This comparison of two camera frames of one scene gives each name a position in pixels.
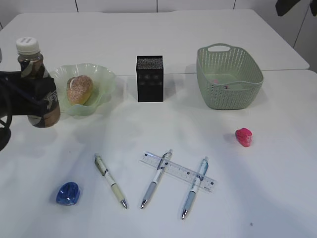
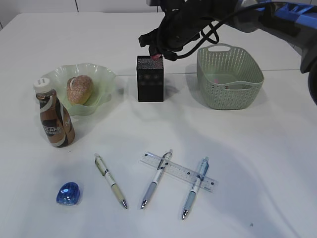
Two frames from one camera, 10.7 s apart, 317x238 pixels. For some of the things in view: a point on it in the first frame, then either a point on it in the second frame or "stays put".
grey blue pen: [161, 168] stays put
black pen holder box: [150, 79] stays put
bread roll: [79, 89] stays put
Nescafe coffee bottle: [30, 62] to [58, 129]
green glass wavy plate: [103, 79] stays put
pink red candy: [244, 137] to [155, 57]
